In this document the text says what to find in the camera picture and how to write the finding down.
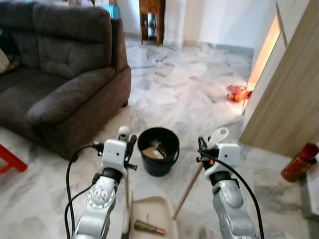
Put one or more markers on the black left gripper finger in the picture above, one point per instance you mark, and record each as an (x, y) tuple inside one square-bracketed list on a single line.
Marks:
[(131, 143)]

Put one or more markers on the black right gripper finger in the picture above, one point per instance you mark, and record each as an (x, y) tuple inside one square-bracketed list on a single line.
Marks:
[(203, 144)]

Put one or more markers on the beige broom with purple bristles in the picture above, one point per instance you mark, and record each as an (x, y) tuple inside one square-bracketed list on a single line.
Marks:
[(124, 133)]

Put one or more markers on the tan tapered tube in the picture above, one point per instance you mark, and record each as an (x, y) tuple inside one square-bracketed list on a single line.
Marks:
[(147, 227)]

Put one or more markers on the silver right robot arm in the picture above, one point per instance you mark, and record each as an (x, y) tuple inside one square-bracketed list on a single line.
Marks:
[(227, 199)]

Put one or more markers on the tan cardboard piece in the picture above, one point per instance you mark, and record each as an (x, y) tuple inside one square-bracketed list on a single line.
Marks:
[(157, 154)]

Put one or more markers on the dark blue bucket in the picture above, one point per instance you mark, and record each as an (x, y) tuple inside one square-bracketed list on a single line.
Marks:
[(158, 168)]

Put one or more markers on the orange red toy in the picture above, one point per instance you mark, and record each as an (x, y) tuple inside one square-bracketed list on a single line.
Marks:
[(238, 93)]

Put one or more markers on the dark grey fabric sofa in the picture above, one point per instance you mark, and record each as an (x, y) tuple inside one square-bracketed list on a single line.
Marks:
[(60, 84)]

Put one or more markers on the large light wooden wardrobe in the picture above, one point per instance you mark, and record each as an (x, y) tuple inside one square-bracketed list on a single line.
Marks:
[(289, 99)]

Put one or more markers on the small dark wooden cabinet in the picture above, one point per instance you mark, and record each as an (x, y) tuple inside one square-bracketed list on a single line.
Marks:
[(152, 22)]

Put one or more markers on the teal box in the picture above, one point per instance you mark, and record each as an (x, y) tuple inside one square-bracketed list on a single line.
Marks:
[(109, 11)]

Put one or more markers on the beige cushion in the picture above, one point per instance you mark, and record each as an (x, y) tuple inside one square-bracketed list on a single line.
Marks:
[(6, 62)]

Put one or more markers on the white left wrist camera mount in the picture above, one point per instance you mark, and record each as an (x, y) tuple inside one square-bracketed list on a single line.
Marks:
[(114, 153)]

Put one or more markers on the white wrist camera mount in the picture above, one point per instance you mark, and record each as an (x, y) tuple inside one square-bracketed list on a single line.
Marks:
[(114, 153), (228, 157)]

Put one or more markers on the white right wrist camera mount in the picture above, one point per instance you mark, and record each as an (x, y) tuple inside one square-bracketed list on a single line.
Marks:
[(228, 157)]

